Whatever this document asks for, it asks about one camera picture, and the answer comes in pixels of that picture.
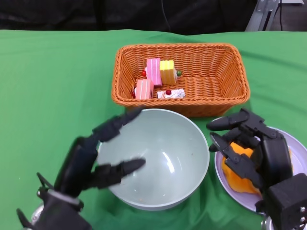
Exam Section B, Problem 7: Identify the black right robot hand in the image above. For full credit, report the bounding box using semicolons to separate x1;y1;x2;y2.
206;108;307;230

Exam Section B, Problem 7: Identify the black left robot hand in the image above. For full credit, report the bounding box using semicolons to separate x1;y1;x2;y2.
16;106;147;230

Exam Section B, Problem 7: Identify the small orange striped bread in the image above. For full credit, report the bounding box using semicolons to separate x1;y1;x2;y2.
221;141;262;195

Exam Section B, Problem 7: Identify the grey-green round bowl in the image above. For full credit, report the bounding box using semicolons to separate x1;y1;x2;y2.
97;109;211;211

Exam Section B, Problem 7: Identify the salmon layered cake slice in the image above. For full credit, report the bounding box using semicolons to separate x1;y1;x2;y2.
134;79;154;99

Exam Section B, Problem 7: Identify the dark chocolate cake piece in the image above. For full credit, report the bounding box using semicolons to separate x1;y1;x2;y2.
157;88;187;99

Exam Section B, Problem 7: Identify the pink layered cake slice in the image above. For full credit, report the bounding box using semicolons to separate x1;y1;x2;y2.
146;57;162;86

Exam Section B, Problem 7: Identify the yellow layered cake slice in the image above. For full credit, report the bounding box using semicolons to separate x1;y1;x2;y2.
159;60;177;85

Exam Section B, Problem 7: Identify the white round plate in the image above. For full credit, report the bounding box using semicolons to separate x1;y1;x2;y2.
214;117;307;213

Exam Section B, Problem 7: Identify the orange wicker basket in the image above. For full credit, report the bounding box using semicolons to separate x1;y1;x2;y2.
111;43;251;118

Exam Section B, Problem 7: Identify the green tablecloth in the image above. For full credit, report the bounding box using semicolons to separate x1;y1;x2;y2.
0;28;307;230

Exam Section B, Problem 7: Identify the silver metal stand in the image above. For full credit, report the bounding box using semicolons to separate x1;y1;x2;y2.
245;0;282;32

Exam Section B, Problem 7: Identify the black backdrop cloth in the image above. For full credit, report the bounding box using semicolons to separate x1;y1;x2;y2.
0;0;307;36

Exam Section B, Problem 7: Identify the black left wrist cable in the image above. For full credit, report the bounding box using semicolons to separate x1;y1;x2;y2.
35;172;55;192

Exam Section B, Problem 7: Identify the thin black cable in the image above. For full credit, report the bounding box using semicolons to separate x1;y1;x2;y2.
279;6;285;31

